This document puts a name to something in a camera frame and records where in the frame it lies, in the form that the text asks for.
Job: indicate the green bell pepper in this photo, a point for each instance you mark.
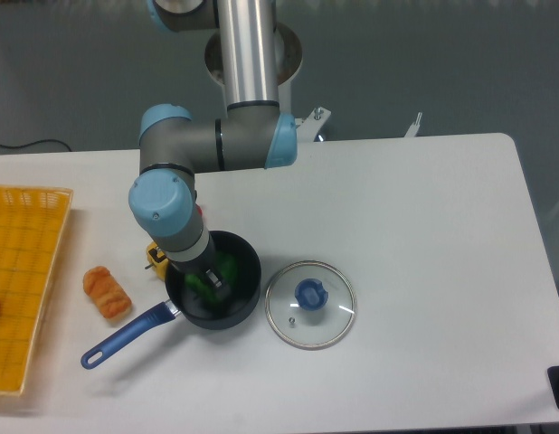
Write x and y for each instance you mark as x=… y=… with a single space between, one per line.
x=215 y=286

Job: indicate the glass lid blue knob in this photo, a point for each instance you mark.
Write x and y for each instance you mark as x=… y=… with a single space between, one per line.
x=310 y=305

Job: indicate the white table bracket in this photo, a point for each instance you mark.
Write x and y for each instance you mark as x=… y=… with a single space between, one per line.
x=414 y=128

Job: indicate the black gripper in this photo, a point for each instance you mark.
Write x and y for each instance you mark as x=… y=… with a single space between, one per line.
x=190 y=256

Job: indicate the yellow bell pepper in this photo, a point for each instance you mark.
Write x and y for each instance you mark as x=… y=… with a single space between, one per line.
x=157 y=260

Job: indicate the black pot blue handle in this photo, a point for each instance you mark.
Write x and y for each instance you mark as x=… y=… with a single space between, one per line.
x=183 y=302

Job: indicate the yellow woven basket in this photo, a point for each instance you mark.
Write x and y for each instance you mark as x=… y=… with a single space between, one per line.
x=32 y=222

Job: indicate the orange bread loaf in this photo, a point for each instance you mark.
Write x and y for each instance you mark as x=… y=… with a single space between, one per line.
x=107 y=295

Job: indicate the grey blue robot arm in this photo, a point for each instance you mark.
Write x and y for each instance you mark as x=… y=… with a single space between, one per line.
x=174 y=148

